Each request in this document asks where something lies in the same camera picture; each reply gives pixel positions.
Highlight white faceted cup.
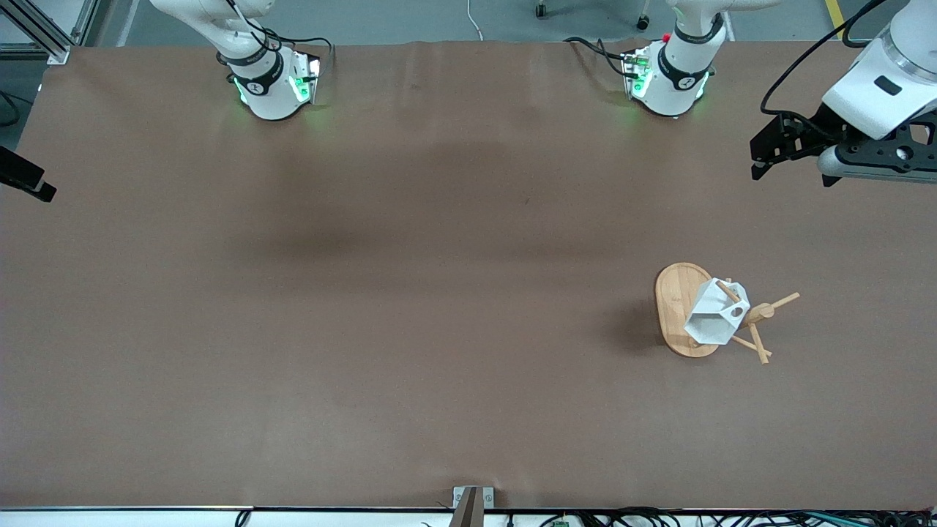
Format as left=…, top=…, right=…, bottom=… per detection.
left=684, top=277, right=752, bottom=346

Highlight wooden cup rack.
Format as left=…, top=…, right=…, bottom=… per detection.
left=654, top=262, right=801, bottom=365

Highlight yellow floor tape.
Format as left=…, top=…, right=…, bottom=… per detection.
left=825, top=0, right=850, bottom=41

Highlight left arm wrist cable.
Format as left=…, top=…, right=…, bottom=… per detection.
left=759, top=0, right=890, bottom=140

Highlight aluminium frame post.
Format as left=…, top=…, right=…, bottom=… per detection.
left=0, top=0, right=100, bottom=65

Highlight left arm base cable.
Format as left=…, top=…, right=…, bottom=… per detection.
left=564, top=35, right=638, bottom=78

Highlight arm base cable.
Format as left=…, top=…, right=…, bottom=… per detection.
left=220, top=0, right=336, bottom=81
left=564, top=35, right=638, bottom=78

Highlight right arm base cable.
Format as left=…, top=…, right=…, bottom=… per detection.
left=220, top=0, right=336, bottom=81

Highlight black cable bundle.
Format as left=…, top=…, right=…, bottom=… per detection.
left=538, top=507, right=937, bottom=527

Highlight metal table edge bracket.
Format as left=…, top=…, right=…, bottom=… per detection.
left=452, top=486, right=496, bottom=510

